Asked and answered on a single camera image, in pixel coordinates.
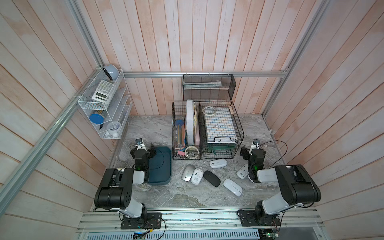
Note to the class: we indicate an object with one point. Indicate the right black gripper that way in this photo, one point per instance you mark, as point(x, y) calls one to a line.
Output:
point(246, 152)

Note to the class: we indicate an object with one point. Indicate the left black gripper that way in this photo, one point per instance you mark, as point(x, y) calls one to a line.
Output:
point(150, 153)

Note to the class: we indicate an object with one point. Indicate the small white mouse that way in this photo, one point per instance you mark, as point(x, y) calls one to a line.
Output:
point(243, 172)

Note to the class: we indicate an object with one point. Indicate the white mouse with usb dongle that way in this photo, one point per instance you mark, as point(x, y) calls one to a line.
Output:
point(219, 163)

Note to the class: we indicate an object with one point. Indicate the black mouse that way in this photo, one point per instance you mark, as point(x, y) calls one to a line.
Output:
point(212, 178)

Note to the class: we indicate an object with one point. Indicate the silver computer mouse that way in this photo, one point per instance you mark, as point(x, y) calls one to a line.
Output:
point(188, 173)

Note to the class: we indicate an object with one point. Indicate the white mouse with label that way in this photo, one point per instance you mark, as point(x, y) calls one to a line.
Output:
point(197, 176)

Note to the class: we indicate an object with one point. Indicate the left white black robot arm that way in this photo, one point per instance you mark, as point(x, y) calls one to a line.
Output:
point(116, 187)

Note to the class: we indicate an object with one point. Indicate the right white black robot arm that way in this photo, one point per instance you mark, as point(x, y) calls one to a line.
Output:
point(297, 188)

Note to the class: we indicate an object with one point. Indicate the dark teal storage box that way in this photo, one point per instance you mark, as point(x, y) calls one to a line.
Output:
point(160, 167)

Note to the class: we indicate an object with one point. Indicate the checkered notebook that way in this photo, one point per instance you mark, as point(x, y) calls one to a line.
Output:
point(220, 127)

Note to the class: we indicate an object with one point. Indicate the beige tape roll in basket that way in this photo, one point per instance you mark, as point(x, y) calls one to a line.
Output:
point(192, 152)

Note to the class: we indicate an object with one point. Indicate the blue lidded jar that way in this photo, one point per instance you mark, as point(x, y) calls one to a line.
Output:
point(97, 117)

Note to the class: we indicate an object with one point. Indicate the white flat board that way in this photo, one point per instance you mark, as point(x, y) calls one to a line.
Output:
point(190, 122)

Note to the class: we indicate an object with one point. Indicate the white calculator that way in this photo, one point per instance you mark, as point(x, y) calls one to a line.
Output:
point(104, 92)

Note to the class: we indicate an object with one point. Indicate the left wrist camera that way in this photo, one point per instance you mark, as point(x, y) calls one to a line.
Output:
point(140, 144)

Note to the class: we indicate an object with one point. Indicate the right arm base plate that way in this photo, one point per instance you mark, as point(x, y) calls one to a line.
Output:
point(255, 218)

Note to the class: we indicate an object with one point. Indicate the black wire basket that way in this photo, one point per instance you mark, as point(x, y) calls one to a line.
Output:
point(205, 130)

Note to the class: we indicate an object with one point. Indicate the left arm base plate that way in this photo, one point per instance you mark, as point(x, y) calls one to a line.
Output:
point(145, 221)

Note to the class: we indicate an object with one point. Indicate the white wire wall shelf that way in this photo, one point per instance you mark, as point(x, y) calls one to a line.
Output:
point(117, 110)

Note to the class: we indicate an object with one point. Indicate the black mesh wall basket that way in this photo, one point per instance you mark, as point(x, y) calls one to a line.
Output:
point(208, 87)

